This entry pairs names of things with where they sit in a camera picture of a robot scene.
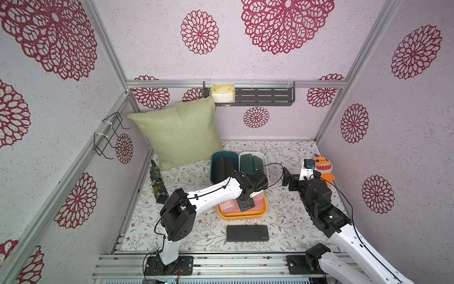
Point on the orange shark plush toy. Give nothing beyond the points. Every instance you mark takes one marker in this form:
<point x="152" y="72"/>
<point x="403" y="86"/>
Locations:
<point x="324" y="166"/>

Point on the yellow storage box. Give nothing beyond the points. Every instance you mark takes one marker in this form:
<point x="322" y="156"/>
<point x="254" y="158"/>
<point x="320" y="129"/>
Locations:
<point x="246" y="215"/>

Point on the green pencil case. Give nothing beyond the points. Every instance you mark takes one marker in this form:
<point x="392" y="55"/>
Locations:
<point x="250" y="164"/>
<point x="257" y="163"/>
<point x="246" y="164"/>

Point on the light green pillow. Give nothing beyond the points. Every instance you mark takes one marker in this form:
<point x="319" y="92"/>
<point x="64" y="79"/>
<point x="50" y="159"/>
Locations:
<point x="182" y="134"/>

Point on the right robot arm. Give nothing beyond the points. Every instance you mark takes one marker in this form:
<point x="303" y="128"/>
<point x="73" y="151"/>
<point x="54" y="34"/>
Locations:
<point x="337" y="226"/>

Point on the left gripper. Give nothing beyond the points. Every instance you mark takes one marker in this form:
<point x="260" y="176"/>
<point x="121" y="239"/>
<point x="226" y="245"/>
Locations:
<point x="246" y="205"/>

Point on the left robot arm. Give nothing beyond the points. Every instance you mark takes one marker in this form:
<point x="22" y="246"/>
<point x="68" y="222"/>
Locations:
<point x="180" y="211"/>

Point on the black wire wall rack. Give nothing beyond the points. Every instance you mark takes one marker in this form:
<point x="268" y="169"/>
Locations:
<point x="103" y="139"/>

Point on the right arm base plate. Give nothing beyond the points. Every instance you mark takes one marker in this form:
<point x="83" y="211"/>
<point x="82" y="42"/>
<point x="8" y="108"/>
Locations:
<point x="303" y="264"/>

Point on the dark wall shelf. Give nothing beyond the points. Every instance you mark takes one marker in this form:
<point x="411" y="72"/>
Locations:
<point x="257" y="92"/>

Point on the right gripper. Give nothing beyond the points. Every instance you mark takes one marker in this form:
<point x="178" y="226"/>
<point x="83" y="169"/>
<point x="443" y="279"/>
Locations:
<point x="292" y="181"/>

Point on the dark teal storage box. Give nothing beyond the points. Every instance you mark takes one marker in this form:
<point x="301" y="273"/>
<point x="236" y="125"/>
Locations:
<point x="224" y="154"/>

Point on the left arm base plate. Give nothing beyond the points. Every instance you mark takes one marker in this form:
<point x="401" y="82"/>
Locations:
<point x="183" y="266"/>

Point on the pink pencil case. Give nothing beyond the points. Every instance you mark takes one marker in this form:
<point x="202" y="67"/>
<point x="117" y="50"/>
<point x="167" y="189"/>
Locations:
<point x="232" y="206"/>

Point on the yellow white sponge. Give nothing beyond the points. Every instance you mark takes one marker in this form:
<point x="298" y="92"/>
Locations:
<point x="223" y="93"/>

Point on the black pencil case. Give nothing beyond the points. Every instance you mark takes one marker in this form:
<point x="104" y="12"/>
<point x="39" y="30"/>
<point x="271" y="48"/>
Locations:
<point x="230" y="166"/>
<point x="247" y="233"/>
<point x="218" y="173"/>

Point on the black pencil case front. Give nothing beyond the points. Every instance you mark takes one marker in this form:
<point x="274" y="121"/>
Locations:
<point x="247" y="233"/>

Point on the white storage box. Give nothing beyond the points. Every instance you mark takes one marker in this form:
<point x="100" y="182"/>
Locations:
<point x="265" y="171"/>

